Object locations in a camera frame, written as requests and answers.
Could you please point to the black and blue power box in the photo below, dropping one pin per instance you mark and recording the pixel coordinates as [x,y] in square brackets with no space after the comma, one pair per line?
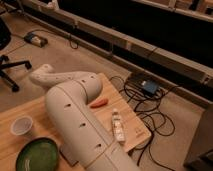
[144,84]

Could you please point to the gray rectangular sponge block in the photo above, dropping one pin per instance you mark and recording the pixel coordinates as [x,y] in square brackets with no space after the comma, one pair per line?
[67,154]

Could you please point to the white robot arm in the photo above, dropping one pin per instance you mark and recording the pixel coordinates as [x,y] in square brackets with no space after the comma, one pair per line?
[87,140]

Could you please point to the green ceramic bowl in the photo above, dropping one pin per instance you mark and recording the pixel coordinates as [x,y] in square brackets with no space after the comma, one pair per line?
[41,154]

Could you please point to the orange carrot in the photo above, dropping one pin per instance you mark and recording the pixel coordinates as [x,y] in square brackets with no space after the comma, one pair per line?
[99,103]

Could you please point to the black office chair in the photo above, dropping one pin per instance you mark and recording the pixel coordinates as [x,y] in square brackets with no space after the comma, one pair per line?
[5,38]

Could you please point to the clear small bottle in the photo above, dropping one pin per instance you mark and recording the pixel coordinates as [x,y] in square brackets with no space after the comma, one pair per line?
[117,127]

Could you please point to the dark cabinet at right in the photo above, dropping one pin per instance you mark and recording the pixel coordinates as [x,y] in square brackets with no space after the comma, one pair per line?
[200,153]

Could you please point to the clear plastic cup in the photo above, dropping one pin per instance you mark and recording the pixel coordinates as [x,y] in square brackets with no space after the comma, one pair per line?
[22,126]

